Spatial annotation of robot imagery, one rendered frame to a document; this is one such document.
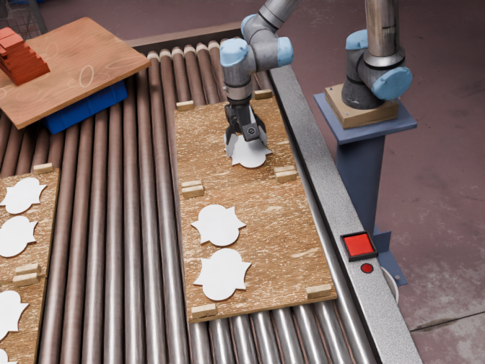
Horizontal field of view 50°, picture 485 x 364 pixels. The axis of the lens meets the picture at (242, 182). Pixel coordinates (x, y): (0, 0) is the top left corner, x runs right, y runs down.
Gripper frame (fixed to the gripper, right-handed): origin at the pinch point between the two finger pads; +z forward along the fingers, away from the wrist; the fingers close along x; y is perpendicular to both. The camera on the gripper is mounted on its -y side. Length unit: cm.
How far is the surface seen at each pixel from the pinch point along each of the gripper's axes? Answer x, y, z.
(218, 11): -68, 278, 94
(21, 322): 70, -33, 1
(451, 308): -72, -27, 94
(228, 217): 14.1, -23.1, -0.3
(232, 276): 19.4, -41.3, -0.2
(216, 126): 4.7, 16.8, 0.8
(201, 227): 21.9, -23.1, -0.3
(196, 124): 10.4, 20.9, 0.8
